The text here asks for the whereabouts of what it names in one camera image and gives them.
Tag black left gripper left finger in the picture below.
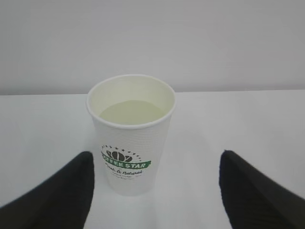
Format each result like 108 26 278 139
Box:
0 151 94 229

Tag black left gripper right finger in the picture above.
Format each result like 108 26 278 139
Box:
219 150 305 229

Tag white paper cup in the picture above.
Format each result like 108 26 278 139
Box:
86 74 176 196

